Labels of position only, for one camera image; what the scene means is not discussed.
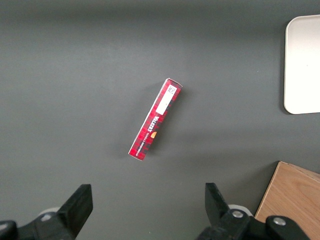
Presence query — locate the red tartan shortbread box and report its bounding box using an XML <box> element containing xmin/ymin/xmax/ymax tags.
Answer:
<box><xmin>128</xmin><ymin>77</ymin><xmax>184</xmax><ymax>163</ymax></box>

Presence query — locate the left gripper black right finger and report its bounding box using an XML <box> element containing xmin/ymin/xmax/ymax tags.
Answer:
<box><xmin>196</xmin><ymin>182</ymin><xmax>311</xmax><ymax>240</ymax></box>

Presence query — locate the white rectangular plastic tray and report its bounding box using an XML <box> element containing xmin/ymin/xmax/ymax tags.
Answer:
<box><xmin>283</xmin><ymin>14</ymin><xmax>320</xmax><ymax>115</ymax></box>

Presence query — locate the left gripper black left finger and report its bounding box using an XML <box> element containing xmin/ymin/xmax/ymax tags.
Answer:
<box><xmin>0</xmin><ymin>184</ymin><xmax>94</xmax><ymax>240</ymax></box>

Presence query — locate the light wooden drawer cabinet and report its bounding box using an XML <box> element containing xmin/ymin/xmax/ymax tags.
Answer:
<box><xmin>254</xmin><ymin>160</ymin><xmax>320</xmax><ymax>240</ymax></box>

